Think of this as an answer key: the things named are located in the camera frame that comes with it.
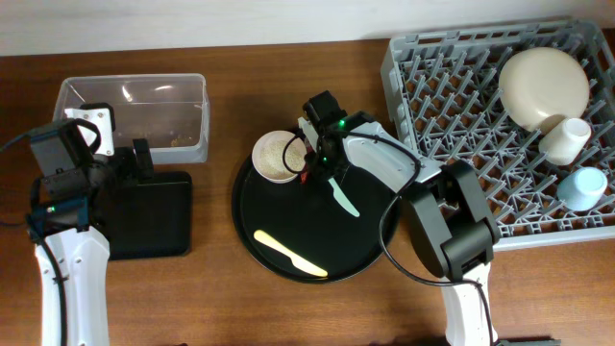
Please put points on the grey dishwasher rack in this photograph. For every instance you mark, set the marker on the grey dishwasher rack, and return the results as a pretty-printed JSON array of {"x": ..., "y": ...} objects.
[{"x": 442, "y": 94}]

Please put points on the light blue cup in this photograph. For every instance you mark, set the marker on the light blue cup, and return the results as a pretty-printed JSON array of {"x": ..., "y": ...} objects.
[{"x": 583, "y": 189}]

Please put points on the black rectangular tray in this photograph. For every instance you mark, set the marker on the black rectangular tray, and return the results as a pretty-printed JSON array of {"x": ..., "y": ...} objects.
[{"x": 151, "y": 219}]

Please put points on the yellow plastic knife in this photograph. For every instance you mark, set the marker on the yellow plastic knife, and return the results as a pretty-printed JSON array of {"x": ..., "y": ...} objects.
[{"x": 298, "y": 262}]

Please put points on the large cream bowl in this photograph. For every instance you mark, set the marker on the large cream bowl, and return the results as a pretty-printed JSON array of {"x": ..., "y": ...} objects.
[{"x": 543, "y": 86}]

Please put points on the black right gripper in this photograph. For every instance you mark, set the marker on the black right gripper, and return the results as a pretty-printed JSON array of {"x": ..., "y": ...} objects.
[{"x": 320, "y": 170}]

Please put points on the clear plastic bin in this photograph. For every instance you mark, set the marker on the clear plastic bin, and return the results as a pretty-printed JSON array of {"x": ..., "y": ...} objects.
[{"x": 171, "y": 111}]

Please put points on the red sauce packet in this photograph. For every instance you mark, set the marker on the red sauce packet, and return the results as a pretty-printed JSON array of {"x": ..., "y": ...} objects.
[{"x": 308, "y": 158}]

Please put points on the round black tray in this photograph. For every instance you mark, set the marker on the round black tray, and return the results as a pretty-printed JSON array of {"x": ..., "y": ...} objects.
[{"x": 306, "y": 219}]

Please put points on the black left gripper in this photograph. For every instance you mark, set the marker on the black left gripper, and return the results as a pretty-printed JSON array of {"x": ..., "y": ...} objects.
[{"x": 130, "y": 163}]

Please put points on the mint green plastic knife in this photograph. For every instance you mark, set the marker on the mint green plastic knife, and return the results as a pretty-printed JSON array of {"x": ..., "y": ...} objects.
[{"x": 340, "y": 197}]

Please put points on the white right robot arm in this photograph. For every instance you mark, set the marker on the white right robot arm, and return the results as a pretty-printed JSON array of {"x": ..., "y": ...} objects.
[{"x": 453, "y": 232}]

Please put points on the pink bowl with grains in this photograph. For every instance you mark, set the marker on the pink bowl with grains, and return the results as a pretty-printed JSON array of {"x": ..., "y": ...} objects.
[{"x": 279, "y": 157}]

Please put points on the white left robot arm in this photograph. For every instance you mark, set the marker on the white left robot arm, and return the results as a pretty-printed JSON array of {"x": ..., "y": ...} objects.
[{"x": 74, "y": 216}]

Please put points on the white cup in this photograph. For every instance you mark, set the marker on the white cup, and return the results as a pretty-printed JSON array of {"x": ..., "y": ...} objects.
[{"x": 564, "y": 142}]

